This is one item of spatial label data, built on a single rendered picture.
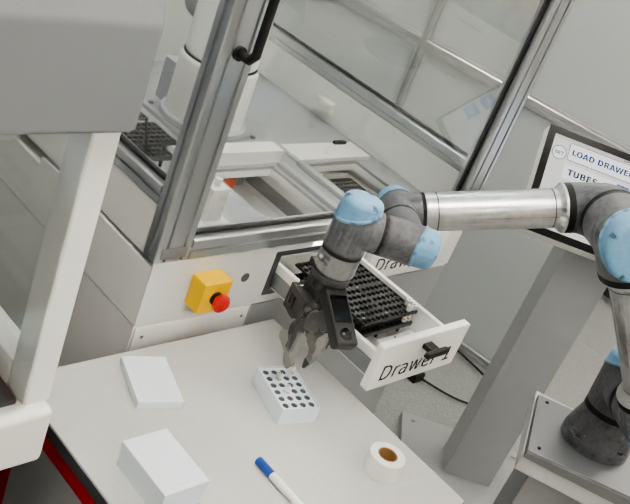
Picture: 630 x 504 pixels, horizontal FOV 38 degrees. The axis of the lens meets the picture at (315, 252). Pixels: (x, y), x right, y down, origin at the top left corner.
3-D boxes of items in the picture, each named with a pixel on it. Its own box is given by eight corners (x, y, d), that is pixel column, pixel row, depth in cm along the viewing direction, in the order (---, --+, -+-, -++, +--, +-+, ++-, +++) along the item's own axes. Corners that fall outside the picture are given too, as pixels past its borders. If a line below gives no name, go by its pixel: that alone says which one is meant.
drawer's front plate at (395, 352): (450, 363, 202) (471, 323, 197) (364, 392, 181) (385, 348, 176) (445, 358, 203) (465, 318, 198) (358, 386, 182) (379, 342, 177)
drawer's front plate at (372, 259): (434, 265, 241) (451, 230, 236) (362, 280, 220) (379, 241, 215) (429, 262, 242) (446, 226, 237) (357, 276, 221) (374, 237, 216)
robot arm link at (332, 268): (368, 264, 162) (330, 262, 157) (359, 285, 164) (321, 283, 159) (349, 240, 167) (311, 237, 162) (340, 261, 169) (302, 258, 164)
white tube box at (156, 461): (200, 503, 149) (210, 480, 146) (156, 519, 143) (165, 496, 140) (158, 450, 156) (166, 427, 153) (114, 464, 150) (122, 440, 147)
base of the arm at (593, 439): (625, 438, 207) (645, 403, 203) (627, 475, 193) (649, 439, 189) (561, 411, 209) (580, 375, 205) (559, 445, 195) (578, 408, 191)
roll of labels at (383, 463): (404, 478, 172) (412, 462, 170) (380, 488, 167) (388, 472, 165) (379, 452, 176) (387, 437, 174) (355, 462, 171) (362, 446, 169)
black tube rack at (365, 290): (406, 334, 202) (418, 310, 199) (353, 349, 189) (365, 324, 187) (340, 277, 214) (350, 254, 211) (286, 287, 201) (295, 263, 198)
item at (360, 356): (443, 354, 201) (454, 332, 198) (366, 378, 182) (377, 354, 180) (324, 252, 222) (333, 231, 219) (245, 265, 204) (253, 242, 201)
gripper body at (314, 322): (314, 308, 175) (337, 256, 170) (334, 336, 169) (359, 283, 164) (280, 307, 171) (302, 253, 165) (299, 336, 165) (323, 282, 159)
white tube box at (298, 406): (314, 422, 177) (321, 407, 175) (276, 425, 172) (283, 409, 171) (287, 380, 186) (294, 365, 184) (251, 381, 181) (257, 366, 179)
